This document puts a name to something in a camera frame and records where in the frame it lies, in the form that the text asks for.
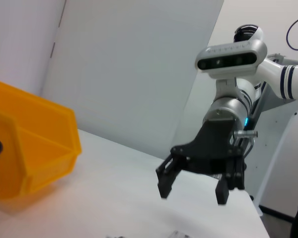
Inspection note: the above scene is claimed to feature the yellow plastic bin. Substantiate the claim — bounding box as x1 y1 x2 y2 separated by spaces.
0 77 82 201

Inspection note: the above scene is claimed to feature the white robot torso base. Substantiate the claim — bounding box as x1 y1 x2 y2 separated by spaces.
243 53 298 219

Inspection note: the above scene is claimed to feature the right arm gripper cable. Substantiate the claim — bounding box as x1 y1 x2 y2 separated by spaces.
234 130 258 159

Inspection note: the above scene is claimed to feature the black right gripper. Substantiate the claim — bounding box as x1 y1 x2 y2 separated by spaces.
155 119 246 205

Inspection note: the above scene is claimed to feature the black looped cable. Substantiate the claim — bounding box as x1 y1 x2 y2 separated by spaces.
285 9 298 50

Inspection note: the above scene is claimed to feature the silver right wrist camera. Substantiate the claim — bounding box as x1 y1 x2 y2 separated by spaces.
195 39 268 80

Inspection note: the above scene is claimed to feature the clear plastic ruler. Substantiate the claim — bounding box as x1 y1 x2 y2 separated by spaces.
168 230 189 238

